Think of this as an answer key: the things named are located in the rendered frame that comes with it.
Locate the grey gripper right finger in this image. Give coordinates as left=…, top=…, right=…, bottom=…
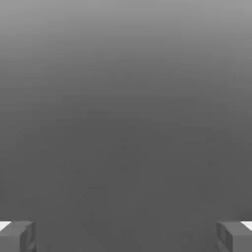
left=216, top=220, right=252, bottom=252

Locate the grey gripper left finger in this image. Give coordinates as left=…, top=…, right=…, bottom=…
left=0, top=220, right=37, bottom=252

